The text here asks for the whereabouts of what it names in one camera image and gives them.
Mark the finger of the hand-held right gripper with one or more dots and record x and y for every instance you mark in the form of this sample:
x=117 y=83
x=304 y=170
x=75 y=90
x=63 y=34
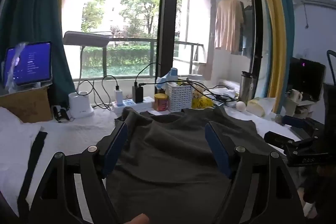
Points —
x=296 y=121
x=278 y=140

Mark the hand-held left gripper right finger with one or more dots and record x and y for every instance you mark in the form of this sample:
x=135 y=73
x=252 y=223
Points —
x=218 y=145

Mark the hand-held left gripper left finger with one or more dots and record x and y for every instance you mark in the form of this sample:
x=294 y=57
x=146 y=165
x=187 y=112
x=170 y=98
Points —
x=115 y=145

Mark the dark grey t-shirt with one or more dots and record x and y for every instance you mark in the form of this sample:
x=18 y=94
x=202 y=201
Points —
x=168 y=150

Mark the person's left hand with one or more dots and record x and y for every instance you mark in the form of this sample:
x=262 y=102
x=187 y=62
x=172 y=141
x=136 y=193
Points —
x=140 y=219

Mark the white shelf unit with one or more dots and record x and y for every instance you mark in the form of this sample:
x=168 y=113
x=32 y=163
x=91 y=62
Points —
x=302 y=106

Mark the white mug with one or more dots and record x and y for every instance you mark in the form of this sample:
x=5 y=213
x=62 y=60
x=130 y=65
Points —
x=295 y=95

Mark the tissue pack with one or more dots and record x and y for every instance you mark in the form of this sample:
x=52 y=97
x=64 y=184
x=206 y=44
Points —
x=258 y=107

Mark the white textured tablecloth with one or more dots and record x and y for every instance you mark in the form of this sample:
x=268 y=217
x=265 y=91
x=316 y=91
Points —
x=78 y=129

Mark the white power strip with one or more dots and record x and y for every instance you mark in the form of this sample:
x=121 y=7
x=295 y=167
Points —
x=127 y=103

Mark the black monitor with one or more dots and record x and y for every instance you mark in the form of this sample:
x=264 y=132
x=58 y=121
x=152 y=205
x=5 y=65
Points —
x=307 y=77

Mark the yellow printed bag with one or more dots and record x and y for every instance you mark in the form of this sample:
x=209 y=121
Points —
x=202 y=102

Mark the white ball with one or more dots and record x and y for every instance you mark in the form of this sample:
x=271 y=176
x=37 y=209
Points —
x=241 y=106

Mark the white charger block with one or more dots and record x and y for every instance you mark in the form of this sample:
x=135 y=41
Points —
x=118 y=96

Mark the white desk lamp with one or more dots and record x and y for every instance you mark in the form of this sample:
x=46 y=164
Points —
x=81 y=108

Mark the white patterned cloth pile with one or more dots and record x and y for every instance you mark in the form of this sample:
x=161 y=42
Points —
x=224 y=94

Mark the dark charger block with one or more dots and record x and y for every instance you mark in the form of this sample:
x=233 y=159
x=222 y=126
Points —
x=137 y=95

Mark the steel tumbler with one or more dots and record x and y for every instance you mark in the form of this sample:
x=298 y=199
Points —
x=246 y=90

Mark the yellow tin can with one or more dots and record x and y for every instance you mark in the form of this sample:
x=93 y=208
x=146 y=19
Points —
x=160 y=103

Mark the white perforated basket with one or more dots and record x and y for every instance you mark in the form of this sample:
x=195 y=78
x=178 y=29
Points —
x=179 y=96

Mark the teal and yellow curtain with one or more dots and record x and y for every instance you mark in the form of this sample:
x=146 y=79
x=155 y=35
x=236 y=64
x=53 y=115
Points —
x=278 y=43
x=26 y=3

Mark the blue face mask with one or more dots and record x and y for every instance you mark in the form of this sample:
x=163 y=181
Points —
x=164 y=81

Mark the white and blue bottle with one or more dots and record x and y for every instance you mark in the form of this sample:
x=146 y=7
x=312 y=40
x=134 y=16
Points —
x=174 y=72

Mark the brown cardboard box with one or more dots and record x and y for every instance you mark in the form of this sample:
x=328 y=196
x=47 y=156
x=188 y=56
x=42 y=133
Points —
x=26 y=106

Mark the dark hanging garment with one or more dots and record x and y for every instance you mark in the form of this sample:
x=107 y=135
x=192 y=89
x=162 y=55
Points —
x=248 y=29

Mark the balcony railing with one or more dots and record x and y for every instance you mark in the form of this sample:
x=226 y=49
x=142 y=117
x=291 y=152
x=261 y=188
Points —
x=131 y=40

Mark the beige hanging shirt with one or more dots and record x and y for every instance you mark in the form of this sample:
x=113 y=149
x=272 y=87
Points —
x=227 y=27

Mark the tablet with lit screen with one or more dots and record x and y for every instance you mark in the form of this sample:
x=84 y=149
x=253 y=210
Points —
x=29 y=64

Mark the narrow black door frame post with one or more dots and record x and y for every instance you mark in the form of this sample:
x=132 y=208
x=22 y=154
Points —
x=256 y=29

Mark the wide black door frame post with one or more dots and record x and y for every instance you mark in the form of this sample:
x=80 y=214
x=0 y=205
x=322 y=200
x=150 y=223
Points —
x=168 y=16

